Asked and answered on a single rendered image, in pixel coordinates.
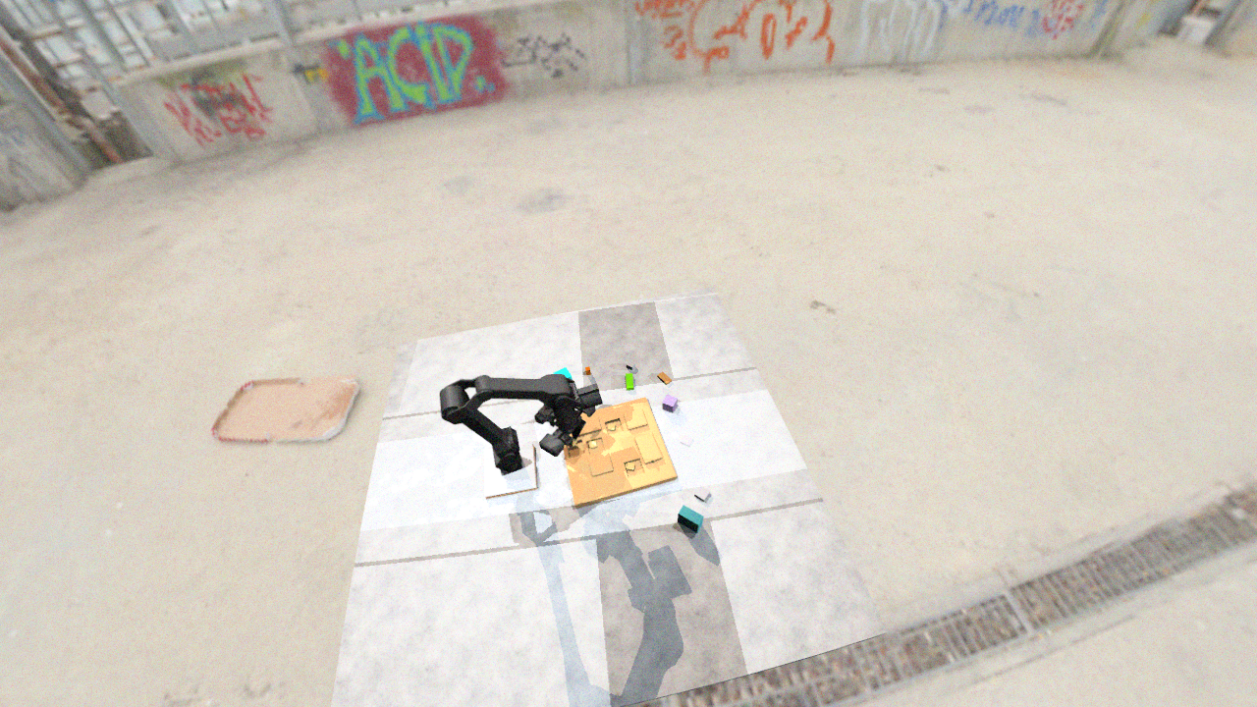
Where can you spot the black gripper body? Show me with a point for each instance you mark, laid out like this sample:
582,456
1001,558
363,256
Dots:
554,445

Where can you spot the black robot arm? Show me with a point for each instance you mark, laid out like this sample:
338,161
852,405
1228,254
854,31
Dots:
557,392

